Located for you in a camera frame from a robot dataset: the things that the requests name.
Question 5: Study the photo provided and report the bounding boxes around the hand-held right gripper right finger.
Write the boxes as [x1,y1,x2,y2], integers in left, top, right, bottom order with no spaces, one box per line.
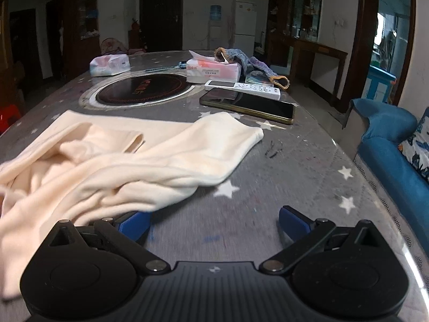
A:
[260,205,381,275]

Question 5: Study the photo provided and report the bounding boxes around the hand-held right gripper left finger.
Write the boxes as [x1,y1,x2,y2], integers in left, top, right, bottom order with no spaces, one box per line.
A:
[42,211,171,275]

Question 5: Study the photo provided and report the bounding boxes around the cream knit sweater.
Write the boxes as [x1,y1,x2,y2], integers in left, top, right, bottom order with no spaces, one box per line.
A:
[0,110,265,301]

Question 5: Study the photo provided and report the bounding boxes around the grey star print tablecloth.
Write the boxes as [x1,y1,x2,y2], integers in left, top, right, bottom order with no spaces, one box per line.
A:
[0,51,423,322]

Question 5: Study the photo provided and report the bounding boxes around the blue sofa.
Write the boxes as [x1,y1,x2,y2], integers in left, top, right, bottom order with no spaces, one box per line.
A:
[342,98,429,259]

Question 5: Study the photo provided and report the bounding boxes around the black smartphone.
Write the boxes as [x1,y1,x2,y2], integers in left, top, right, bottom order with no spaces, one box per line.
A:
[199,87,295,123]

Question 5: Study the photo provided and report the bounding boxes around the round black induction cooktop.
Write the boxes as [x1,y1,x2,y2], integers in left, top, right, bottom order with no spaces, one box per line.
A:
[79,71,195,109]

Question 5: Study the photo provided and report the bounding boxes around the butterfly print cushion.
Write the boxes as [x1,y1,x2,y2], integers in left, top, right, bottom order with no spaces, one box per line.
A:
[398,107,429,182]

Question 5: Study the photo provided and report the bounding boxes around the white remote control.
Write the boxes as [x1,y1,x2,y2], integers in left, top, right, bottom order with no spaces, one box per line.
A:
[204,80,281,100]

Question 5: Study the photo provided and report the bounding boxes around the soft white pink tissue pack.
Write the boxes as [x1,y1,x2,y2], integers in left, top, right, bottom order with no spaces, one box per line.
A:
[90,54,131,77]

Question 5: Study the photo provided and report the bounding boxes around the blue cabinet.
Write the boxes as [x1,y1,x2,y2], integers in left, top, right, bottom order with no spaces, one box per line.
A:
[368,64,397,105]

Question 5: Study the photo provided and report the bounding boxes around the blue knitted cloth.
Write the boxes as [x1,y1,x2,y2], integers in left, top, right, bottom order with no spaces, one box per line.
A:
[214,47,290,90]

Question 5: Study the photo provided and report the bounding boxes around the blue wristwatch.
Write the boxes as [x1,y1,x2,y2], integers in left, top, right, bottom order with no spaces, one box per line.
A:
[145,60,187,73]

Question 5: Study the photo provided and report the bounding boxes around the red plastic stool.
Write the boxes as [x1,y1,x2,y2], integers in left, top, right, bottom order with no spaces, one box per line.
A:
[0,105,21,135]

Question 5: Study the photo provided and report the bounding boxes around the pink white tissue box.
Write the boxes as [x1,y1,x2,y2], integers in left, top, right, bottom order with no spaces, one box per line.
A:
[186,50,241,84]

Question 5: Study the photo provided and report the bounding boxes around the dark wooden side desk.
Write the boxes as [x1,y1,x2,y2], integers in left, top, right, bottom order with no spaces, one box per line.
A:
[289,37,348,89]

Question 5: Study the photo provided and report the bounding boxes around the pink play tent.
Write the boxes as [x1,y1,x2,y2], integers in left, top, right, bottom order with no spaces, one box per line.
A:
[101,38,128,56]

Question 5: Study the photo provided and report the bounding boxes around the wooden shelf cabinet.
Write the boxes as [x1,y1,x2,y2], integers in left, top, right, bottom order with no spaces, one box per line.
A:
[64,0,100,71]

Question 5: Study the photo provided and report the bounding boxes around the hanging grey jacket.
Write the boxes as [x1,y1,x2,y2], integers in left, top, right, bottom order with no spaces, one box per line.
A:
[380,30,398,66]

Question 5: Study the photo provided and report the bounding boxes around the dark wooden display cabinet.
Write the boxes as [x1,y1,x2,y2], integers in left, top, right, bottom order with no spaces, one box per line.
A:
[267,0,324,68]

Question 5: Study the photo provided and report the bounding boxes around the white refrigerator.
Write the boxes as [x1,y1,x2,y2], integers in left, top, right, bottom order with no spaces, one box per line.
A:
[234,0,258,57]

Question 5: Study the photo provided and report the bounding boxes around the dark wooden door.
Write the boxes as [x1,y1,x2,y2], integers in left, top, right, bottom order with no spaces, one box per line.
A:
[139,0,184,53]

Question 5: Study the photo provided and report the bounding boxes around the water dispenser with blue bottle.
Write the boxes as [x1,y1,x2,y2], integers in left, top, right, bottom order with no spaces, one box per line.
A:
[208,5,224,51]

